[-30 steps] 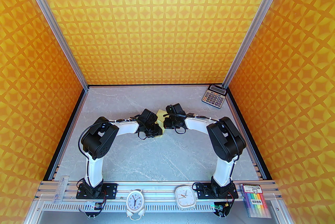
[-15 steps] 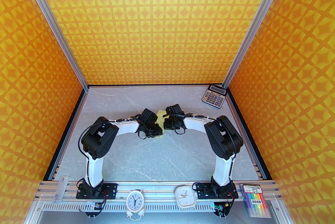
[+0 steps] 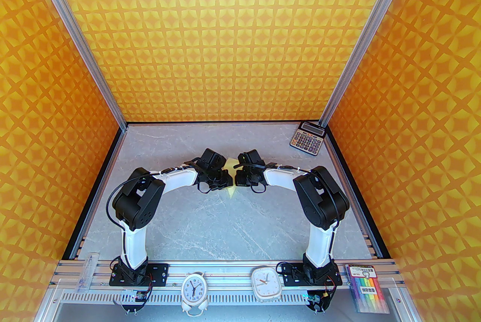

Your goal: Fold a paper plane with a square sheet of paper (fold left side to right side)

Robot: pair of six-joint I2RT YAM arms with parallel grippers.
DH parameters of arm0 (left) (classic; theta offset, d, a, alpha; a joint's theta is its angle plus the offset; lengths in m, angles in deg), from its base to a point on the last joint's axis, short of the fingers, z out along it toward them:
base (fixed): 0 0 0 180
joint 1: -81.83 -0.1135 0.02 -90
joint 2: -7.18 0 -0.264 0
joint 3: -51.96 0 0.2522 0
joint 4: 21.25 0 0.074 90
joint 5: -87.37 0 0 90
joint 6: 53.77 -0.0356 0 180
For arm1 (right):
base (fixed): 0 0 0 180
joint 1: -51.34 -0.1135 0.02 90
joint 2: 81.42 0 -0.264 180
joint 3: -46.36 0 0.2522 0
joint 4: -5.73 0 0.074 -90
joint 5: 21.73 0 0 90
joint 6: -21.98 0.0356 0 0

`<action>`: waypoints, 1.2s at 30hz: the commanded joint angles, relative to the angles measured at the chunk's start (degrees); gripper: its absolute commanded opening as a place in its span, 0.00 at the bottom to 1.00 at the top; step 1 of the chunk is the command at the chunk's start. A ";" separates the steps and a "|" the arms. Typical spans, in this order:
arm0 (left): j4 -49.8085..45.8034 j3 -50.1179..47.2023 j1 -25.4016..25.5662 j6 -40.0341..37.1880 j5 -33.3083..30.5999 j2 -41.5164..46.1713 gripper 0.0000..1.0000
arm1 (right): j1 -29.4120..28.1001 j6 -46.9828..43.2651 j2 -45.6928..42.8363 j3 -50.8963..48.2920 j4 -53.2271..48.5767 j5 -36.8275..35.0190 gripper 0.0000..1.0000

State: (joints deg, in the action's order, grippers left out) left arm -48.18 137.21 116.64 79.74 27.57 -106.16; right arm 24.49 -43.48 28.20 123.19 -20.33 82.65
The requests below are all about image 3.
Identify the square white alarm clock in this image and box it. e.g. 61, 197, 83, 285
251, 266, 281, 303

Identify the gold and black calculator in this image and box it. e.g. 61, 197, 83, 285
289, 121, 324, 156

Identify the round white alarm clock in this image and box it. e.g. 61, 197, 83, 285
181, 271, 209, 315

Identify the clear plastic pen case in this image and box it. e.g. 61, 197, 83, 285
77, 254, 99, 294

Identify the pack of coloured highlighters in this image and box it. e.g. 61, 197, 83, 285
345, 263, 390, 313

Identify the aluminium mounting rail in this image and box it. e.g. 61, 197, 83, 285
49, 259, 404, 289

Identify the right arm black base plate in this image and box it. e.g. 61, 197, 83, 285
280, 262, 342, 287

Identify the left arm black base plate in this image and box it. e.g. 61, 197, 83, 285
109, 262, 169, 286

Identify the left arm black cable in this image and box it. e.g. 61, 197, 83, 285
106, 178, 140, 226

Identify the aluminium frame post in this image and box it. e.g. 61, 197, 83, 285
19, 0, 128, 129
319, 0, 425, 127

